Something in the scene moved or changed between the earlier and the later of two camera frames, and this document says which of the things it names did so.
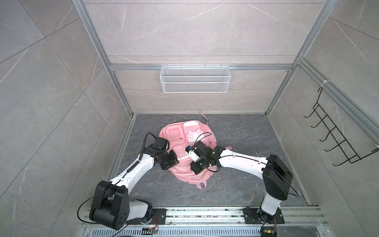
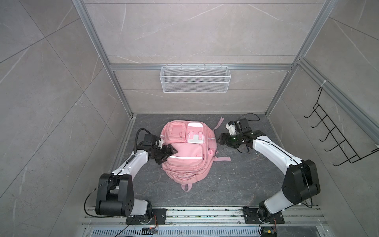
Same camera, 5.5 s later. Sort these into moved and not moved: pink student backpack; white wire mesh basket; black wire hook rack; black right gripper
Moved: black right gripper; pink student backpack
Not moved: white wire mesh basket; black wire hook rack
